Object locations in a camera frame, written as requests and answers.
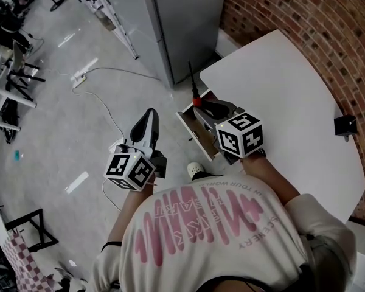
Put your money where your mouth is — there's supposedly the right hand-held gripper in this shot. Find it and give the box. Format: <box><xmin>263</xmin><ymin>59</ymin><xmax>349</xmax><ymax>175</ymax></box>
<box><xmin>193</xmin><ymin>99</ymin><xmax>267</xmax><ymax>166</ymax></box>

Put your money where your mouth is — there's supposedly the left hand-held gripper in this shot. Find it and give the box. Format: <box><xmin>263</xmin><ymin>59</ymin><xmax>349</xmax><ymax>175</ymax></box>
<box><xmin>103</xmin><ymin>108</ymin><xmax>168</xmax><ymax>192</ymax></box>

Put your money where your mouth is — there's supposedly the orange and black screwdriver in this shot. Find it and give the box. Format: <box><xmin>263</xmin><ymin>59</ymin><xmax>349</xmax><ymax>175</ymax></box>
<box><xmin>187</xmin><ymin>60</ymin><xmax>203</xmax><ymax>108</ymax></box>

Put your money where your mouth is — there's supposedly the white drawer with wooden inside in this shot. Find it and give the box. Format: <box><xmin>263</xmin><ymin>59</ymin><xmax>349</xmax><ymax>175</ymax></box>
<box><xmin>176</xmin><ymin>88</ymin><xmax>242</xmax><ymax>163</ymax></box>

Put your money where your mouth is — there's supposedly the person's right forearm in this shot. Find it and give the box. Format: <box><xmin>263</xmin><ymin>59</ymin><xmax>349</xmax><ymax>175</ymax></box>
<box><xmin>241</xmin><ymin>155</ymin><xmax>301</xmax><ymax>207</ymax></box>

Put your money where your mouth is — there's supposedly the person's left forearm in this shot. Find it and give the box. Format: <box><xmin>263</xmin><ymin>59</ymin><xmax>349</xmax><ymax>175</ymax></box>
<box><xmin>101</xmin><ymin>187</ymin><xmax>155</xmax><ymax>252</ymax></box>

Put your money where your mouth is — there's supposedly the white clog shoe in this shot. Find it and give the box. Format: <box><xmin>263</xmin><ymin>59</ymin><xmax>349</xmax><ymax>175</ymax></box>
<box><xmin>186</xmin><ymin>161</ymin><xmax>206</xmax><ymax>181</ymax></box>

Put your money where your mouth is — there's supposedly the person's black trouser leg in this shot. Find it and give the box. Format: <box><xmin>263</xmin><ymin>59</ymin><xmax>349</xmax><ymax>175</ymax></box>
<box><xmin>192</xmin><ymin>170</ymin><xmax>224</xmax><ymax>182</ymax></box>

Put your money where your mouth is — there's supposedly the white desk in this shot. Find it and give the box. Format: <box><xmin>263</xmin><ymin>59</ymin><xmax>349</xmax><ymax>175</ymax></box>
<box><xmin>198</xmin><ymin>29</ymin><xmax>365</xmax><ymax>224</ymax></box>

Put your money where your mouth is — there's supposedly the white power strip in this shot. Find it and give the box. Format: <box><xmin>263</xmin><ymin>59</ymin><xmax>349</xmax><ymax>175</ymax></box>
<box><xmin>70</xmin><ymin>68</ymin><xmax>88</xmax><ymax>88</ymax></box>

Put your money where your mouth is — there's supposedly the grey metal cabinet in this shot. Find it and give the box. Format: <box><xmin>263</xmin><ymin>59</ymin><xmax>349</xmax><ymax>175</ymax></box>
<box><xmin>97</xmin><ymin>0</ymin><xmax>229</xmax><ymax>88</ymax></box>

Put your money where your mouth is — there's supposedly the white shelving rack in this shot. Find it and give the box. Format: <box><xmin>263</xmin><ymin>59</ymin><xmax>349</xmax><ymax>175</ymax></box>
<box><xmin>68</xmin><ymin>0</ymin><xmax>140</xmax><ymax>61</ymax></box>

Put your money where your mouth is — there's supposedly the small black box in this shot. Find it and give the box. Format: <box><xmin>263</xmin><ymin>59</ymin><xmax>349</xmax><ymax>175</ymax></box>
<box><xmin>333</xmin><ymin>114</ymin><xmax>358</xmax><ymax>138</ymax></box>

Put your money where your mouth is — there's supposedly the white pink-printed T-shirt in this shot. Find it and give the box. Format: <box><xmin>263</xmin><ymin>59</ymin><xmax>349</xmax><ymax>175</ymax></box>
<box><xmin>90</xmin><ymin>175</ymin><xmax>358</xmax><ymax>292</ymax></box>

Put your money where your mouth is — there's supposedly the white side table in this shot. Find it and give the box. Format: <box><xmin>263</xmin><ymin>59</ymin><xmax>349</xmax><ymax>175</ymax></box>
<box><xmin>0</xmin><ymin>52</ymin><xmax>38</xmax><ymax>131</ymax></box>

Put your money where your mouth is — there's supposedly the checkered red white cloth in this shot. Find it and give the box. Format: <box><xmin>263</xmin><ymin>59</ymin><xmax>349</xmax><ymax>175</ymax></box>
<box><xmin>1</xmin><ymin>232</ymin><xmax>54</xmax><ymax>292</ymax></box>

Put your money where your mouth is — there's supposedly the looped white cable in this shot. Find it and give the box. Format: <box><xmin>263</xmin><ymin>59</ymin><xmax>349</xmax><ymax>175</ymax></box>
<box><xmin>71</xmin><ymin>86</ymin><xmax>125</xmax><ymax>140</ymax></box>

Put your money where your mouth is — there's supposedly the white power strip cord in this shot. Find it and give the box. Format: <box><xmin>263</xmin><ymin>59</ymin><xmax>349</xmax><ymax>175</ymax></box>
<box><xmin>85</xmin><ymin>66</ymin><xmax>162</xmax><ymax>82</ymax></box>

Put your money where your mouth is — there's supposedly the black metal frame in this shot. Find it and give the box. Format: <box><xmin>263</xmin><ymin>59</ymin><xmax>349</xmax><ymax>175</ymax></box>
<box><xmin>4</xmin><ymin>208</ymin><xmax>60</xmax><ymax>254</ymax></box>

